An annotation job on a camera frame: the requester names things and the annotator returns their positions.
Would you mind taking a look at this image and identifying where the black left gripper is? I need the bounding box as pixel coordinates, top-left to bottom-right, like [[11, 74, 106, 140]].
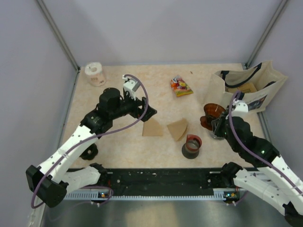
[[110, 90, 156, 122]]

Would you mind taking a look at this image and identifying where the amber plastic coffee dripper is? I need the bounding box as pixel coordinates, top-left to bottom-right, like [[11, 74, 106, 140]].
[[200, 103, 225, 131]]

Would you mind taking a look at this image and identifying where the brown paper coffee filter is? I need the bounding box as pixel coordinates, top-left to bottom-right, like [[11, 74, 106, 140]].
[[167, 118, 188, 141], [142, 118, 163, 137]]

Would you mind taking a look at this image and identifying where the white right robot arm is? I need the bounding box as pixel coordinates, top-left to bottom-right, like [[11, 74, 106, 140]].
[[211, 113, 303, 227]]

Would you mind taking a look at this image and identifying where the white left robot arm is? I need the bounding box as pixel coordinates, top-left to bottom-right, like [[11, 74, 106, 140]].
[[26, 87, 157, 208]]

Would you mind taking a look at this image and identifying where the dark green coffee dripper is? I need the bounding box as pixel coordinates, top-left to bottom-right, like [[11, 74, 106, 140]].
[[80, 143, 98, 160]]

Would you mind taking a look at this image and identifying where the clear glass server pitcher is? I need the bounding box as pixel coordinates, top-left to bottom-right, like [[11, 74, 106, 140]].
[[208, 130, 224, 140]]

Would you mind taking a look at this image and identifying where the colourful snack packet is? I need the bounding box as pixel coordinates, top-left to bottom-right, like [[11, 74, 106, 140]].
[[170, 75, 194, 97]]

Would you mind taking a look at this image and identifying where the cream canvas tote bag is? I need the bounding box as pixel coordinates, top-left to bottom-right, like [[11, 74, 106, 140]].
[[204, 61, 288, 113]]

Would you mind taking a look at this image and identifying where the wrapped toilet paper roll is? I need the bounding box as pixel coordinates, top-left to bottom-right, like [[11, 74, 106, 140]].
[[84, 62, 106, 87]]

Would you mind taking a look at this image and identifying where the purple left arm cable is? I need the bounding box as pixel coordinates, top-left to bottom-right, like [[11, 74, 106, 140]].
[[31, 74, 149, 209]]

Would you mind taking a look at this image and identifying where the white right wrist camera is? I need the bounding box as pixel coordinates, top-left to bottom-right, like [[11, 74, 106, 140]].
[[232, 100, 249, 117]]

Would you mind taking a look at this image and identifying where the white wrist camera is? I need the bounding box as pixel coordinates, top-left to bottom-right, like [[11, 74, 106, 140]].
[[232, 100, 249, 117], [122, 74, 140, 100]]

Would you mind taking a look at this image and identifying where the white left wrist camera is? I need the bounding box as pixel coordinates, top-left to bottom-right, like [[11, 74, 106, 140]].
[[122, 74, 140, 100]]

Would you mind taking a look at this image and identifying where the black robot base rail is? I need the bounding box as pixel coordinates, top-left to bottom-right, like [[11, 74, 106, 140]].
[[95, 168, 236, 197]]

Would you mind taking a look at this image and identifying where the right aluminium frame post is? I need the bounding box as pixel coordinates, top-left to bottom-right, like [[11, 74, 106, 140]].
[[242, 0, 290, 70]]

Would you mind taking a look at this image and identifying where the aluminium frame post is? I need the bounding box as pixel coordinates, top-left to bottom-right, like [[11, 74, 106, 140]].
[[35, 0, 80, 72], [242, 0, 290, 70]]

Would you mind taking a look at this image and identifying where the left aluminium frame post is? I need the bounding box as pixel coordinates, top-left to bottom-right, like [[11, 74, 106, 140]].
[[35, 0, 80, 72]]

